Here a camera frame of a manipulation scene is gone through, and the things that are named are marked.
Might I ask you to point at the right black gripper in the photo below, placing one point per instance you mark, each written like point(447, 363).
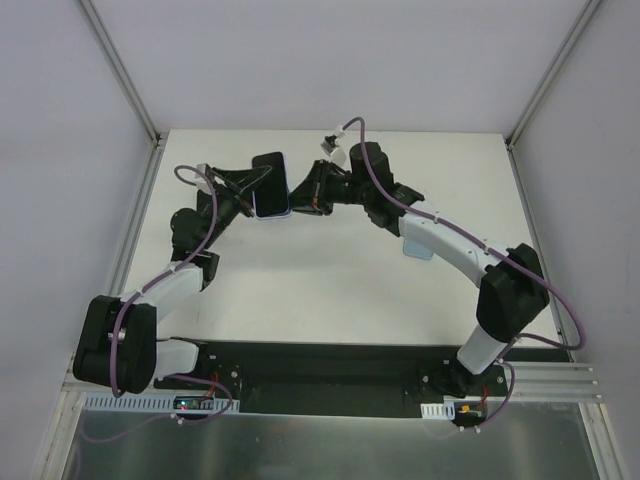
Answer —
point(323, 185)

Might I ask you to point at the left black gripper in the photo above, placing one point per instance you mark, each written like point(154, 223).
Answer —
point(222, 189)

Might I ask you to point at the phone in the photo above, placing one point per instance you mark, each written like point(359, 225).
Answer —
point(416, 250)
point(271, 197)

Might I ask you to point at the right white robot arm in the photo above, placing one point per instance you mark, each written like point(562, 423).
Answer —
point(511, 294)

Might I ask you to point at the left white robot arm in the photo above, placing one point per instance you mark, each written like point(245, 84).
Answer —
point(119, 346)

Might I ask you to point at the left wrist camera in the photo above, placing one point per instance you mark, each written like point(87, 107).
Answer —
point(203, 177)

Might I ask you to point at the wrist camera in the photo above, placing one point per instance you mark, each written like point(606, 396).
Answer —
point(203, 177)
point(333, 150)

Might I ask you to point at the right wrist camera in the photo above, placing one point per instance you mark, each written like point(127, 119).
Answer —
point(333, 150)

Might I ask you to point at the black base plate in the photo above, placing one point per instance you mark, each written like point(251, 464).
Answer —
point(378, 381)

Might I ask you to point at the left aluminium frame post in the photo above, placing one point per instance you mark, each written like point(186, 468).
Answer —
point(108, 49)

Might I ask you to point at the aluminium frame post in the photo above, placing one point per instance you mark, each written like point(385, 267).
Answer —
point(569, 43)
point(108, 49)

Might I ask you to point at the left white cable duct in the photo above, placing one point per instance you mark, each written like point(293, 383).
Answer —
point(159, 403)

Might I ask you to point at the white cable duct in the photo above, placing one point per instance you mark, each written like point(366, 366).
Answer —
point(438, 411)
point(159, 403)

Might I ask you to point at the right white cable duct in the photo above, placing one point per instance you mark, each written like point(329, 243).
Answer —
point(438, 411)

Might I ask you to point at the aluminium front rail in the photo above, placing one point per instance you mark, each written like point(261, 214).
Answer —
point(552, 382)

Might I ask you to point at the right aluminium frame post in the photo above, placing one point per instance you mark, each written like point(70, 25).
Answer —
point(569, 43)

